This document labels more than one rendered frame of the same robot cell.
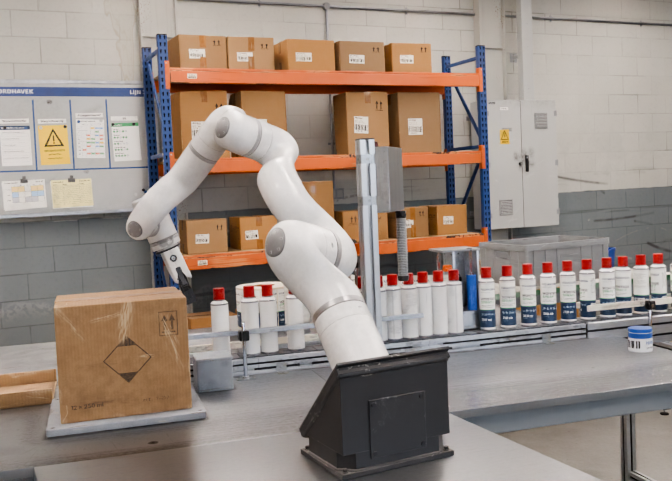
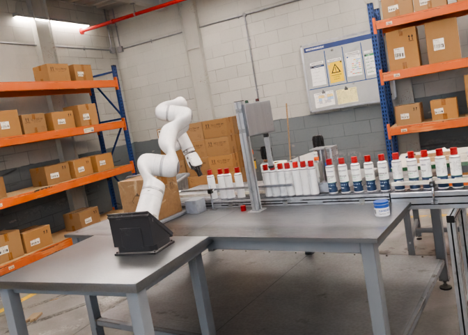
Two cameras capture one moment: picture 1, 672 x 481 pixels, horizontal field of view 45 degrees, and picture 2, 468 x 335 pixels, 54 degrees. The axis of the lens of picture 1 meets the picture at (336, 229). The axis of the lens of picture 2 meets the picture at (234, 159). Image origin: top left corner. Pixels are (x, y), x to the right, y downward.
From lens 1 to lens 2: 2.26 m
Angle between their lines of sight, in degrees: 51
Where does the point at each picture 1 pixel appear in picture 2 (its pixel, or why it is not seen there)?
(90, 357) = (128, 199)
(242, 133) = (159, 113)
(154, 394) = not seen: hidden behind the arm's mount
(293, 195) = (161, 141)
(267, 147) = (172, 117)
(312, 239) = (144, 162)
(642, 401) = (313, 246)
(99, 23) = (356, 0)
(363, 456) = (121, 248)
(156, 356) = not seen: hidden behind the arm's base
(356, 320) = (143, 196)
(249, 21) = not seen: outside the picture
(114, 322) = (132, 187)
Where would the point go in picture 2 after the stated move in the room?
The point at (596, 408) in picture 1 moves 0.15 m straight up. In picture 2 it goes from (286, 245) to (281, 214)
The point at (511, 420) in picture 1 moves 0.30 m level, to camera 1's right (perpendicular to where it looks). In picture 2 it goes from (244, 244) to (287, 251)
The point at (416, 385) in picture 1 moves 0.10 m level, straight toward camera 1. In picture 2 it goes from (136, 225) to (117, 230)
